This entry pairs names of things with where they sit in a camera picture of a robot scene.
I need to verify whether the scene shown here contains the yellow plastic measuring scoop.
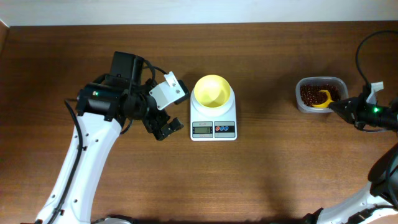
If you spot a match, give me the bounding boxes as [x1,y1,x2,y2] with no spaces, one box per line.
[312,90,334,108]

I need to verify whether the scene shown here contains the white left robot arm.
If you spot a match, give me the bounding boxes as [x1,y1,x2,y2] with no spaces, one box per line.
[35,72,190,223]

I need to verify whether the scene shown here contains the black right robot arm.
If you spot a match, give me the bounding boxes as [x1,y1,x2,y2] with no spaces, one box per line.
[300,93,397,224]

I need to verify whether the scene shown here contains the white digital kitchen scale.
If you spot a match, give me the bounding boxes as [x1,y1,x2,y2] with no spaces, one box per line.
[190,88,238,141]

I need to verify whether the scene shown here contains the yellow plastic bowl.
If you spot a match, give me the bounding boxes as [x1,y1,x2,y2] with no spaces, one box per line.
[193,75,231,108]

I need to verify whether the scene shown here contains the clear plastic food container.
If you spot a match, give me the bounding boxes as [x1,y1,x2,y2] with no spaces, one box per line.
[295,77,348,113]

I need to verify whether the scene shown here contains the red adzuki beans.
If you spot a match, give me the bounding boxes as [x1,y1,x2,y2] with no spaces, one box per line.
[300,84,341,107]

